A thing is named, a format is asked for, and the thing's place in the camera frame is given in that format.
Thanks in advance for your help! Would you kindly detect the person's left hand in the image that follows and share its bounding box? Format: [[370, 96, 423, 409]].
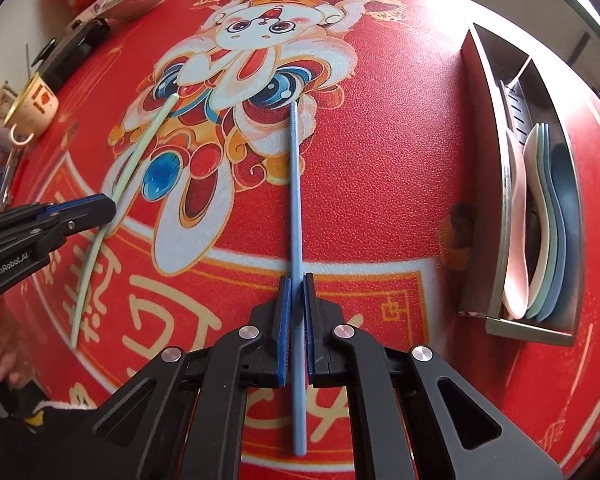
[[0, 310, 32, 383]]

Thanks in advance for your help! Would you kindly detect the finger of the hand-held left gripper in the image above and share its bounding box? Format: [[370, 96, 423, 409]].
[[34, 195, 117, 221], [31, 211, 117, 254]]

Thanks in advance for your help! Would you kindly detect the pink chopstick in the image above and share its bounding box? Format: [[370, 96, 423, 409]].
[[504, 56, 534, 87]]

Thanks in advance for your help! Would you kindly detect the white mug with yellow rim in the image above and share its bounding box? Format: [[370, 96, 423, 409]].
[[2, 72, 61, 147]]

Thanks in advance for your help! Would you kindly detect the black electric pot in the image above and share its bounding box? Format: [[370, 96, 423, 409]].
[[30, 17, 112, 92]]

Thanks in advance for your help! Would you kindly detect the blue spoon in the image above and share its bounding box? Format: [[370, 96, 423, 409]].
[[542, 142, 582, 322]]

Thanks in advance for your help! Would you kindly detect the stainless steel cutlery box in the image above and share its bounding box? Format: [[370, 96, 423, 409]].
[[457, 20, 587, 347]]

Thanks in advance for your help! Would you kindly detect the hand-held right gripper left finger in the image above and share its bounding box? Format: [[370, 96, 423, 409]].
[[92, 275, 292, 480]]

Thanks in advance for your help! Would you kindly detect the pink spoon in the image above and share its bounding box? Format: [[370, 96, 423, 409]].
[[501, 127, 532, 320]]

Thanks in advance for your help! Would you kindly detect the red printed table mat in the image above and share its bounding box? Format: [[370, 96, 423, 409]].
[[2, 0, 600, 480]]

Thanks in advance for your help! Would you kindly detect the green spoon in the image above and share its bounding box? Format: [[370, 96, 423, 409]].
[[532, 124, 565, 321]]

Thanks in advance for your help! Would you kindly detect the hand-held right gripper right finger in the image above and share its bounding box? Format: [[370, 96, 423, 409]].
[[302, 272, 565, 480]]

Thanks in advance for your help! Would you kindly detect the white spoon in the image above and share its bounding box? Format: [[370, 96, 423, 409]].
[[522, 122, 552, 319]]

